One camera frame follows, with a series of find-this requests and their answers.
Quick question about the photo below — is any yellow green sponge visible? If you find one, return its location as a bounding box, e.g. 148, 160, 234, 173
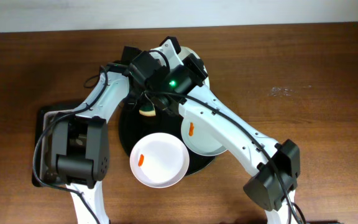
139, 104, 156, 117

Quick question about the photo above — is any white plate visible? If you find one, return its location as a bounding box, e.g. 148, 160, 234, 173
178, 46, 210, 88
180, 119, 227, 156
129, 133, 190, 189

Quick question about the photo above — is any white plate front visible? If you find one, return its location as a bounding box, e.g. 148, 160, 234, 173
129, 133, 190, 189

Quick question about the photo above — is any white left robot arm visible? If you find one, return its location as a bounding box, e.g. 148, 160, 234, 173
33, 61, 155, 223

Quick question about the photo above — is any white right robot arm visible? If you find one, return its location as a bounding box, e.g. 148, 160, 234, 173
146, 37, 306, 223

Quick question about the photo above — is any round black tray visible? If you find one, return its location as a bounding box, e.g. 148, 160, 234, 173
118, 102, 216, 177

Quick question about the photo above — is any black rectangular base tray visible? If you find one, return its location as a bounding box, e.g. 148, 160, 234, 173
32, 102, 79, 187

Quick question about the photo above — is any clear rectangular water container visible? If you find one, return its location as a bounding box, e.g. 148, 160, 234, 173
38, 111, 58, 184

